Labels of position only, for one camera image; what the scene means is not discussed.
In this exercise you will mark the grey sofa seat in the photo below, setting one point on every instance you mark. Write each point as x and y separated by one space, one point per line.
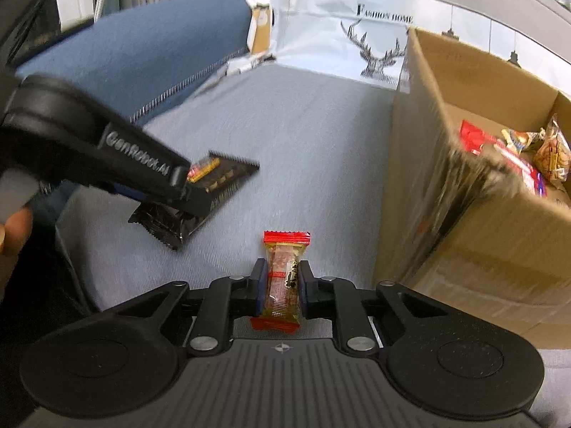
290 142

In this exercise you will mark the person's left hand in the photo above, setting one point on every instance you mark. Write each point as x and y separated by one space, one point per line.
15 236

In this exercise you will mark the black chocolate bar packet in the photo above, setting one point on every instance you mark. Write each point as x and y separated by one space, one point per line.
232 174

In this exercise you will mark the blue sofa cushion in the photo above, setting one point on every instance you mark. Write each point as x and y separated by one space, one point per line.
134 44

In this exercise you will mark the small red candy packet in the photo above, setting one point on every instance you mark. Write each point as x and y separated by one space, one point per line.
281 285

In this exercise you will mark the dark bulky object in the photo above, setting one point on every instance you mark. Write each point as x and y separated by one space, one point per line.
26 18

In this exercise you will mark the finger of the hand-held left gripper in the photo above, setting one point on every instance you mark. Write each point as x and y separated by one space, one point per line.
142 156
147 194

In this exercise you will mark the clear brown cracker packet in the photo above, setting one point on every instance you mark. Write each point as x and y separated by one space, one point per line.
555 151

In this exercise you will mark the red square snack packet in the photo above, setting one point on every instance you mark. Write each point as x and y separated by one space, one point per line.
475 138

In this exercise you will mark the brown cardboard box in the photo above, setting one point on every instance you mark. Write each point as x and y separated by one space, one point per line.
446 232

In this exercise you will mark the red orange print snack packet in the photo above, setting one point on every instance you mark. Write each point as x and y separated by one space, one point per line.
522 169

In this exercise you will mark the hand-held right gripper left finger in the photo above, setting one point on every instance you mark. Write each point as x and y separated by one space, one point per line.
262 290

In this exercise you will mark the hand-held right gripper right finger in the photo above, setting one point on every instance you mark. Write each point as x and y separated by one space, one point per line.
304 290

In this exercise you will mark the grey deer print cloth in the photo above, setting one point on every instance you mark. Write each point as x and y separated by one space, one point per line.
312 18

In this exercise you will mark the yellow snack packet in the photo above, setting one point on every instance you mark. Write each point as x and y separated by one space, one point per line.
522 138

